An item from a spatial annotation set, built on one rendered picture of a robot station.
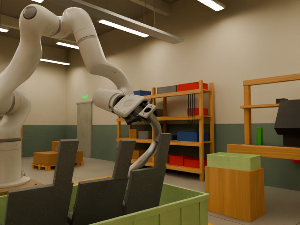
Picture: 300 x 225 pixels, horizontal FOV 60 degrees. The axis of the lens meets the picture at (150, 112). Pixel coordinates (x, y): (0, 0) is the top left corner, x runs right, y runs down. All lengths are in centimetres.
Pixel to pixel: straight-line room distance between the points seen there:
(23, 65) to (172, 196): 81
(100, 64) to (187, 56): 597
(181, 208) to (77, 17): 82
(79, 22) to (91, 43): 10
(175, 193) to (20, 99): 79
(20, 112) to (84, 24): 50
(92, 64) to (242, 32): 540
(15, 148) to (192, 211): 80
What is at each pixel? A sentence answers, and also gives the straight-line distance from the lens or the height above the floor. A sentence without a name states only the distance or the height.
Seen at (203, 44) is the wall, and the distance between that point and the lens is 675.
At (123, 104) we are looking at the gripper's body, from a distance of 94.
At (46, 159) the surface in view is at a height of 31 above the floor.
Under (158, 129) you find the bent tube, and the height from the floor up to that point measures 117.
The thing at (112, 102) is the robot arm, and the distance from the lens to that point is 98.
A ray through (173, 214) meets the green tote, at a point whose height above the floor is 93.
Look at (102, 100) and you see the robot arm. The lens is 104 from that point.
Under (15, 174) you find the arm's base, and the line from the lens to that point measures 129.
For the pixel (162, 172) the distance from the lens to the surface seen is 91.
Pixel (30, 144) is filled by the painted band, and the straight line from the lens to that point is 1144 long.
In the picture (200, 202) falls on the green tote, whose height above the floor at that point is 94.
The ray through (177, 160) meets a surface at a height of 37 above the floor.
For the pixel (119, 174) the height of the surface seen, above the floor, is 105.
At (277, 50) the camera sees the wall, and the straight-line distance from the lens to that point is 586.
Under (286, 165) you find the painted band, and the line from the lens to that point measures 567.
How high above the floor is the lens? 118
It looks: 3 degrees up
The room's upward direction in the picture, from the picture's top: straight up
